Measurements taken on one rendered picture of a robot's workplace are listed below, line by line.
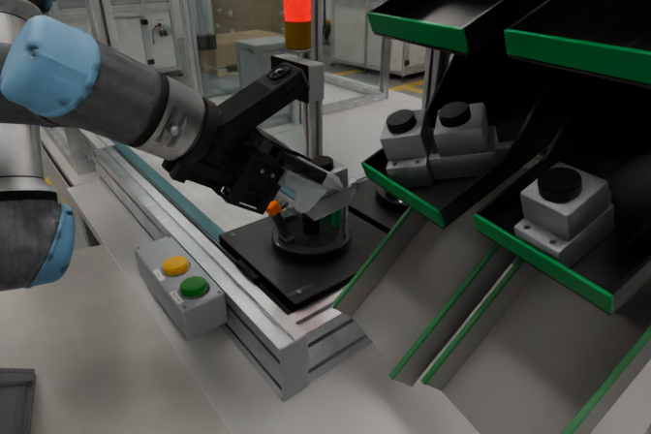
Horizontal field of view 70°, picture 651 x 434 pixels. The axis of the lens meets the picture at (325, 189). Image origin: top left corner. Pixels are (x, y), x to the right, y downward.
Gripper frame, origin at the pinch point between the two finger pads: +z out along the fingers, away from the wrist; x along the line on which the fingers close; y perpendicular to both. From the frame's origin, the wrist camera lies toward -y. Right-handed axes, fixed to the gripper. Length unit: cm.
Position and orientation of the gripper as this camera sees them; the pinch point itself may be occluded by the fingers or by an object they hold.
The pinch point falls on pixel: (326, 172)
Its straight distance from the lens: 60.3
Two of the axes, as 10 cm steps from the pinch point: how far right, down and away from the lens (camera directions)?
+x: 5.7, 4.3, -7.0
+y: -5.0, 8.6, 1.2
